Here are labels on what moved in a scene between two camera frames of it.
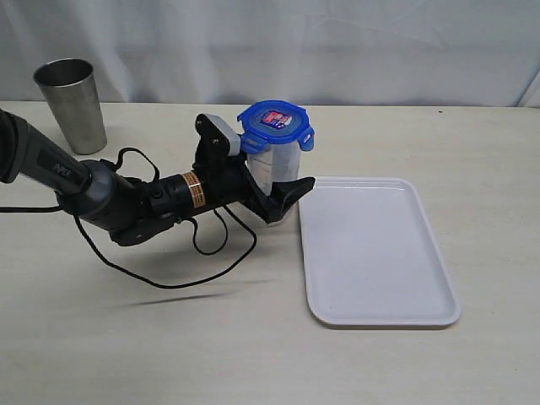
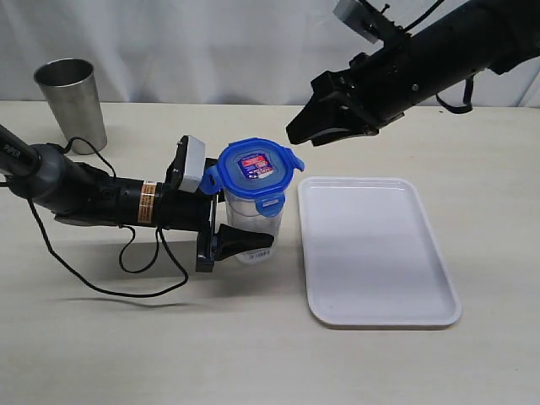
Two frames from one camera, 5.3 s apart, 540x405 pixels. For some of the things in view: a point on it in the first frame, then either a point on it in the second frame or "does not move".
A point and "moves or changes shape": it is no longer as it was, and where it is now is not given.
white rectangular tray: (372, 257) does not move
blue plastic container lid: (271, 121) moves or changes shape
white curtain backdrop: (402, 53) does not move
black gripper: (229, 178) to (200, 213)
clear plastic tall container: (278, 164) to (242, 212)
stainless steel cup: (70, 86) does not move
